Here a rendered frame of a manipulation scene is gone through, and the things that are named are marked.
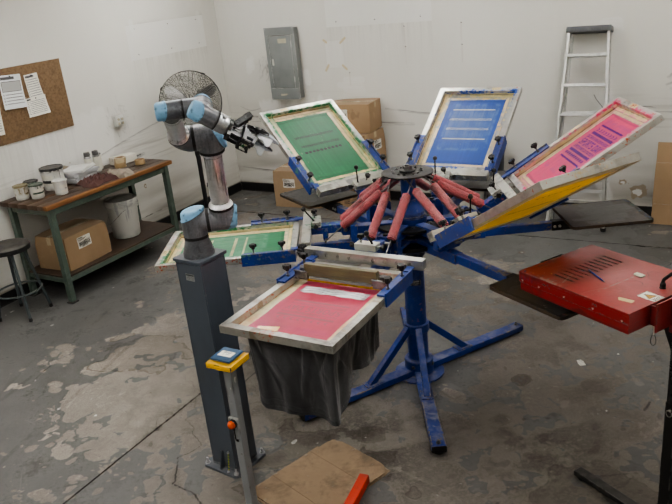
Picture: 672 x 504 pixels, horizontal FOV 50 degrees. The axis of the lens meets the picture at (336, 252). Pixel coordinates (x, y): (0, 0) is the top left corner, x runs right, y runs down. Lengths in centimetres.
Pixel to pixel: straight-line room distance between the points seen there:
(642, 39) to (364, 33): 270
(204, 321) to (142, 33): 480
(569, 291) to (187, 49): 612
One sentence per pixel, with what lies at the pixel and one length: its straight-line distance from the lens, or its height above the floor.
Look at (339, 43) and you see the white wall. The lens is 795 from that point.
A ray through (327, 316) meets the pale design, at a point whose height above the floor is 96.
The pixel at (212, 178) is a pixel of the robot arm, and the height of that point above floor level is 158.
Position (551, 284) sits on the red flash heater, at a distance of 312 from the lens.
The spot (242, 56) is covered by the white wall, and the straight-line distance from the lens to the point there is 867.
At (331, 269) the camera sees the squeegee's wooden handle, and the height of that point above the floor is 105.
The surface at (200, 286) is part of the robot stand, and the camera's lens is 347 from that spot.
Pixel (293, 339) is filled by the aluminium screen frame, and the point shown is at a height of 99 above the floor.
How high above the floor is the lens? 238
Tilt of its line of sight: 21 degrees down
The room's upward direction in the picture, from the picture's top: 6 degrees counter-clockwise
